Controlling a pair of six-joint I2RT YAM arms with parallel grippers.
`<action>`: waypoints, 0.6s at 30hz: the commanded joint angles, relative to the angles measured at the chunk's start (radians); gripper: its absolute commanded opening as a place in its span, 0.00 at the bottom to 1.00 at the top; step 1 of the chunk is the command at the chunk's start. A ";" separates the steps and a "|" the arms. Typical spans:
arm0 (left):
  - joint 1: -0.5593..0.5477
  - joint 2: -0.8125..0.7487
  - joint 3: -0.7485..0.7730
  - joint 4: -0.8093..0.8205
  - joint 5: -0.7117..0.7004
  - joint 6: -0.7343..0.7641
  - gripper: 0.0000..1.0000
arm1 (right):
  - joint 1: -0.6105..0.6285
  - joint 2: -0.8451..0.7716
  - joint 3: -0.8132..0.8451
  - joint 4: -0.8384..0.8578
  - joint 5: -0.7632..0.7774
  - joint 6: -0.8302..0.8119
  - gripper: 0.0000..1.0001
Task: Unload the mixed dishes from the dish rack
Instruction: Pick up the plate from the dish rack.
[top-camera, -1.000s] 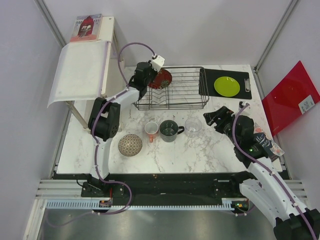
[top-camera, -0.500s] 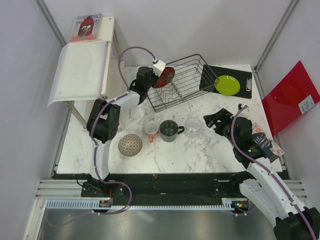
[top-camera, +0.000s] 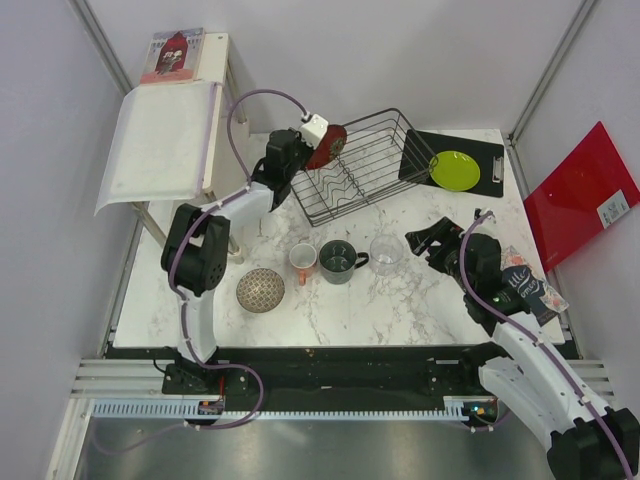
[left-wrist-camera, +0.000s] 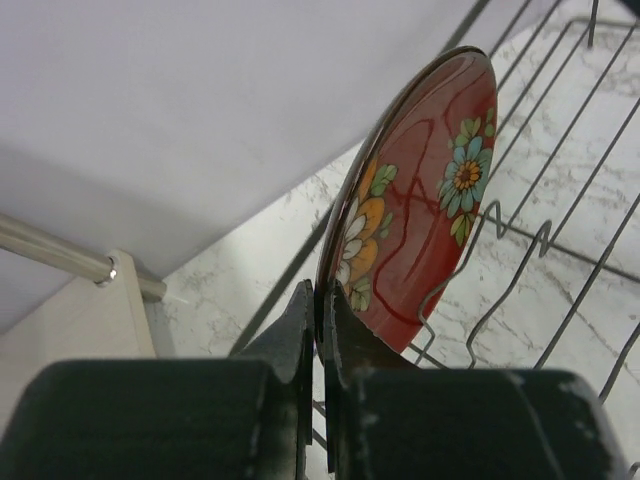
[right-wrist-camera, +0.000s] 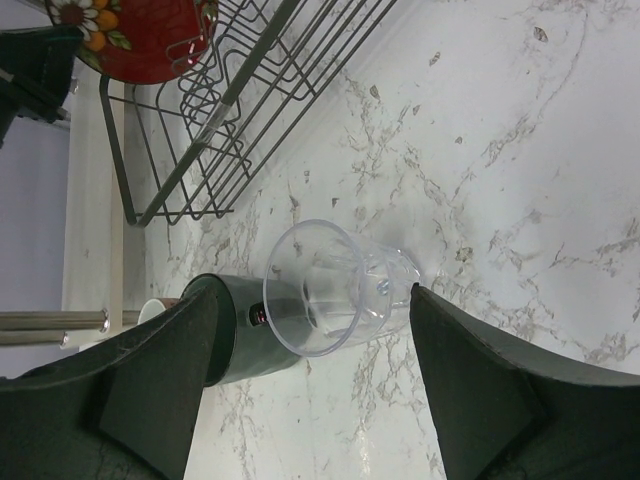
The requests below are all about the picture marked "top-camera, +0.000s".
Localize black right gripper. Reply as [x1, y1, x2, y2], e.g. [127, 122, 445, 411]
[405, 216, 474, 293]

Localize dark red patterned bowl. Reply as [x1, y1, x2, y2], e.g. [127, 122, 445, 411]
[305, 124, 347, 171]

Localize lime green plate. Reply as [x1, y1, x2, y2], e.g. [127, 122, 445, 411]
[429, 150, 481, 192]

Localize clear octagonal glass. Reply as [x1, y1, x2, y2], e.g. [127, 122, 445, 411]
[370, 235, 404, 276]

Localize black wire dish rack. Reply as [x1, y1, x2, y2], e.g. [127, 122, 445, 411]
[292, 108, 436, 227]

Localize orange pink mug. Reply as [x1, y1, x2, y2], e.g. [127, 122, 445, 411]
[289, 243, 318, 286]

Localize grey mug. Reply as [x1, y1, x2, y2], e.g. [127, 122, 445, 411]
[319, 240, 370, 285]

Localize red patterned white bowl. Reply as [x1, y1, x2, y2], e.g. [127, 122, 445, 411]
[236, 268, 285, 314]

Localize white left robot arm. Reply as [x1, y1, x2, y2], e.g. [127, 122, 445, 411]
[161, 128, 317, 393]

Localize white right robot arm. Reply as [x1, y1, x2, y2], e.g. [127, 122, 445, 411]
[405, 211, 639, 479]

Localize black clipboard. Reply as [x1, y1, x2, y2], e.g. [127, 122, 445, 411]
[398, 129, 506, 198]

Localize white side shelf table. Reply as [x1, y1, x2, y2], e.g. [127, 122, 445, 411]
[130, 33, 250, 264]

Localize Little Women book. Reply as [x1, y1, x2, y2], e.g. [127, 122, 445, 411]
[501, 246, 569, 326]

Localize white translucent mat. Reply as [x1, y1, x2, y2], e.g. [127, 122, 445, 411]
[95, 81, 221, 211]

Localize red cover book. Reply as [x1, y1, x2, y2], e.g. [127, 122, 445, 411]
[139, 28, 205, 85]

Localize red plastic folder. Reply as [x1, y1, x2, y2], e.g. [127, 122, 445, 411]
[524, 122, 639, 272]

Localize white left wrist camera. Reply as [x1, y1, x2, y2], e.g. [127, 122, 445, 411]
[299, 113, 329, 149]

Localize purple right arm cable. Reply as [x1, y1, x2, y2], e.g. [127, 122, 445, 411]
[458, 209, 636, 480]

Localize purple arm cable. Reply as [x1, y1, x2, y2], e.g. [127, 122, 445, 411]
[92, 82, 314, 454]
[458, 209, 636, 480]

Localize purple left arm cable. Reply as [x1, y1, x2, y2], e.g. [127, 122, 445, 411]
[92, 82, 314, 454]

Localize white slotted cable duct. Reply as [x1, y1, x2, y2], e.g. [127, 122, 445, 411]
[91, 396, 497, 422]

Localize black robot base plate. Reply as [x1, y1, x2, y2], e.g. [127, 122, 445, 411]
[162, 346, 494, 410]

